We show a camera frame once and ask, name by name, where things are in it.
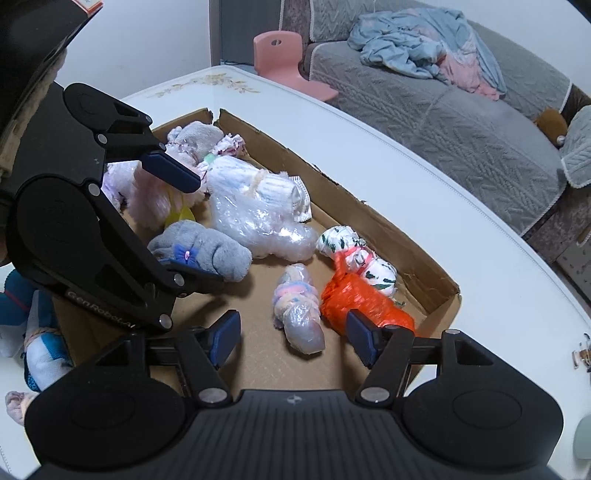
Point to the purple floral cloth bundle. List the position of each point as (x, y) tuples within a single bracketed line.
[(228, 145)]

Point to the small pink cloth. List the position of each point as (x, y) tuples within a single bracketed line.
[(18, 406)]

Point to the grey cabinet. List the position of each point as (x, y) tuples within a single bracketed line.
[(244, 32)]

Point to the white bubble wrap bundle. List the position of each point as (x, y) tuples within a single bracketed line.
[(114, 184)]

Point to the pale green round object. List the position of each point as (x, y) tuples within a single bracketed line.
[(584, 436)]

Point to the grey quilted cushion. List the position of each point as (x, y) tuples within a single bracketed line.
[(577, 147)]

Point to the orange plastic bag bundle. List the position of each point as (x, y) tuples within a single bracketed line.
[(364, 300)]

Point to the small metal clip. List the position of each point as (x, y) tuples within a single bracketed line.
[(582, 353)]

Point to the grey covered sofa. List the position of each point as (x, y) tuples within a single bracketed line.
[(461, 138)]

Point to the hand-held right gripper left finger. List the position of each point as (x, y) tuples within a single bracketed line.
[(226, 337)]

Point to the large clear plastic bundle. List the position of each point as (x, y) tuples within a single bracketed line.
[(258, 217)]

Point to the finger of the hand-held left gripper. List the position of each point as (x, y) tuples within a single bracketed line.
[(173, 173), (194, 273)]

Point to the green floral cloth bundle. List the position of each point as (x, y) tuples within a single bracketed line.
[(360, 258)]

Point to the pink plastic chair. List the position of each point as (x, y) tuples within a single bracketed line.
[(277, 53)]

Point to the brown round cushion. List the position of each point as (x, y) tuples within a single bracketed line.
[(550, 123)]

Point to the brown cardboard box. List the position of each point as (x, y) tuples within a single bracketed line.
[(258, 332)]

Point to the pink fluffy pompom hair clip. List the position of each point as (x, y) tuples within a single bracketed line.
[(147, 198)]

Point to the small clear plastic bundle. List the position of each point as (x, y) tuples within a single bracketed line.
[(300, 318)]

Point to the grey plush sock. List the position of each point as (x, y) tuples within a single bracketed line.
[(212, 251)]

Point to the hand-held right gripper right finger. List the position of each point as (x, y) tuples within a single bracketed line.
[(360, 337)]

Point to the grey knit cloth bundle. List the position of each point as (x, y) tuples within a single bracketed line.
[(196, 136)]

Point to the blue and pink blanket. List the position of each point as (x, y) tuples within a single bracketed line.
[(406, 41)]

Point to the blue and white sock bundle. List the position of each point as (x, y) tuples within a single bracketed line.
[(44, 360)]

